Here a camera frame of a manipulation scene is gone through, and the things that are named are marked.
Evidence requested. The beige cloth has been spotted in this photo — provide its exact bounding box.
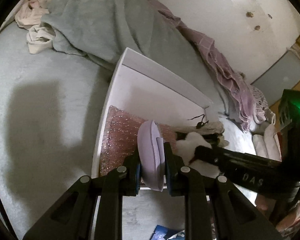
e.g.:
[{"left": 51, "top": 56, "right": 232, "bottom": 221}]
[{"left": 186, "top": 114, "right": 225, "bottom": 135}]

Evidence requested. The plaid plush panda toy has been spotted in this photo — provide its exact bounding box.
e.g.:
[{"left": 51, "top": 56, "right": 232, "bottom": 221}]
[{"left": 174, "top": 132, "right": 230, "bottom": 178}]

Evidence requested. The pink sequin pouch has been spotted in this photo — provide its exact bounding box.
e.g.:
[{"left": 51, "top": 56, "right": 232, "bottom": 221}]
[{"left": 99, "top": 104, "right": 178, "bottom": 177}]

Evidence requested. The lilac round pouch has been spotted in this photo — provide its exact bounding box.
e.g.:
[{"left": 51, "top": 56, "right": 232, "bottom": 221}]
[{"left": 137, "top": 120, "right": 165, "bottom": 192}]

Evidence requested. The blue eye mask packet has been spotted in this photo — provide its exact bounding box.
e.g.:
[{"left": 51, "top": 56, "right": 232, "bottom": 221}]
[{"left": 150, "top": 225, "right": 185, "bottom": 240}]

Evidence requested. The purple striped blanket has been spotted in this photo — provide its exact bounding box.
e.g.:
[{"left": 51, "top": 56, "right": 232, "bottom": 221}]
[{"left": 148, "top": 0, "right": 256, "bottom": 131}]

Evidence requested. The patterned white garment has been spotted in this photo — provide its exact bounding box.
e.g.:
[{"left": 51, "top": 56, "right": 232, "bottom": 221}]
[{"left": 250, "top": 85, "right": 276, "bottom": 125}]

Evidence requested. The white shallow box tray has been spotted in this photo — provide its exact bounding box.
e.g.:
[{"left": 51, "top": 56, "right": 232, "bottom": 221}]
[{"left": 91, "top": 48, "right": 218, "bottom": 178}]

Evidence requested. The grey-green fleece blanket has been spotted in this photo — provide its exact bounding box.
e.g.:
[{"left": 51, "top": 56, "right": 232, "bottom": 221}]
[{"left": 42, "top": 0, "right": 230, "bottom": 114}]

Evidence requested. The cream crumpled cloth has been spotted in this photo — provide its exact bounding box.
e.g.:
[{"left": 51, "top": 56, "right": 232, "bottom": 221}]
[{"left": 27, "top": 23, "right": 55, "bottom": 54}]

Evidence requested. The pink ruffled pillow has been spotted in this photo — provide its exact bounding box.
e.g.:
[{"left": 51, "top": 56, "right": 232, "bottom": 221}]
[{"left": 15, "top": 0, "right": 50, "bottom": 30}]

